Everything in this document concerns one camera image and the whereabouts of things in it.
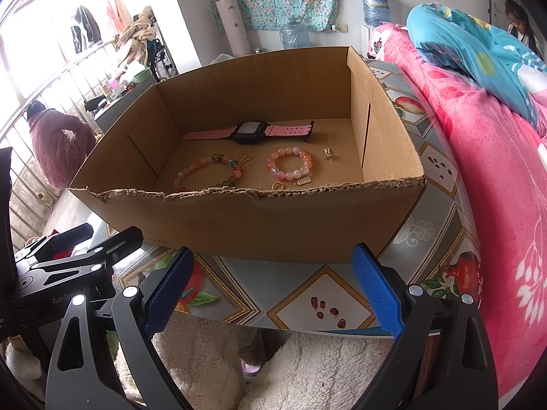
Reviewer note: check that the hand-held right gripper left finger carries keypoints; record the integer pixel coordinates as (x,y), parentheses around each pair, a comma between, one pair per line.
(171,290)

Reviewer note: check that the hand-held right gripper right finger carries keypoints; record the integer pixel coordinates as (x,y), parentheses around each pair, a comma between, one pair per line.
(376,290)

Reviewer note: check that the wall socket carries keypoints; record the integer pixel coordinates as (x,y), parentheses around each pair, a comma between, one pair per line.
(339,27)

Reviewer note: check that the low grey table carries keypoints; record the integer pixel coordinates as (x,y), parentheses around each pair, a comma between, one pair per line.
(115,111)

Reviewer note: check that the person's left forearm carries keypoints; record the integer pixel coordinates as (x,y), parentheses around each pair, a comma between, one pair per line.
(21,358)

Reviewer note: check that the white water dispenser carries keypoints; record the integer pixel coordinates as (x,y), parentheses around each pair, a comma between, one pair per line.
(367,38)

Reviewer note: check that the blue patterned quilt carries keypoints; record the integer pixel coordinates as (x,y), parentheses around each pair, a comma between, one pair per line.
(470,42)

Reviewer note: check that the large torn cardboard box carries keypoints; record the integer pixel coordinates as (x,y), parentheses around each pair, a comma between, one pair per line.
(277,230)

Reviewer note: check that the gold butterfly charm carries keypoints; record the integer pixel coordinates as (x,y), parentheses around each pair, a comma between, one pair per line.
(244,159)

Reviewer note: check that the metal balcony railing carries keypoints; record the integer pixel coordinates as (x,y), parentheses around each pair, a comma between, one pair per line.
(21,198)

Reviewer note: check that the wheelchair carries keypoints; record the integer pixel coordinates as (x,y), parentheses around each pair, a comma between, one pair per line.
(162,59)

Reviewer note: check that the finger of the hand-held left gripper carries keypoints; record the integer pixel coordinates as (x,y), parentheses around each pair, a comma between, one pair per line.
(115,250)
(60,243)

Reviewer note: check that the empty clear water jug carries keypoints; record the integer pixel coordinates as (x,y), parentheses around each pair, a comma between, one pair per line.
(295,34)

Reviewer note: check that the hanging pink garment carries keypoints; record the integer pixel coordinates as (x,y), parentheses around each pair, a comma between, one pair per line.
(117,10)

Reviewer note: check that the heap of beige clothes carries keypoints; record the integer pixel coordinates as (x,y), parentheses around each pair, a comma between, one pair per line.
(136,34)

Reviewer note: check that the hanging dark jacket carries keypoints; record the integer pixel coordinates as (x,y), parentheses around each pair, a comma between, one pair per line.
(87,21)

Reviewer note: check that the pink floral blanket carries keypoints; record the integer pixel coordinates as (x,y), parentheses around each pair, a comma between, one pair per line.
(491,179)

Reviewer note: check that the blue water jug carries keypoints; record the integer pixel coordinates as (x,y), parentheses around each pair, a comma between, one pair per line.
(376,4)

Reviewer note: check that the green basin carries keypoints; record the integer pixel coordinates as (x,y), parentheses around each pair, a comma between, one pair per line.
(141,76)

